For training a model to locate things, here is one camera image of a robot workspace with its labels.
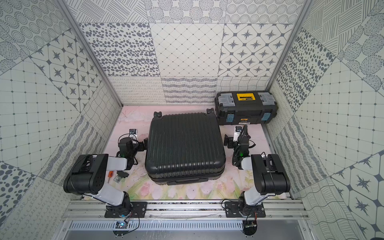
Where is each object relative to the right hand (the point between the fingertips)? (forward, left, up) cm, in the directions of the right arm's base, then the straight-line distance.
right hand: (233, 136), depth 95 cm
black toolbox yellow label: (+14, -5, +12) cm, 19 cm away
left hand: (-3, +59, +1) cm, 59 cm away
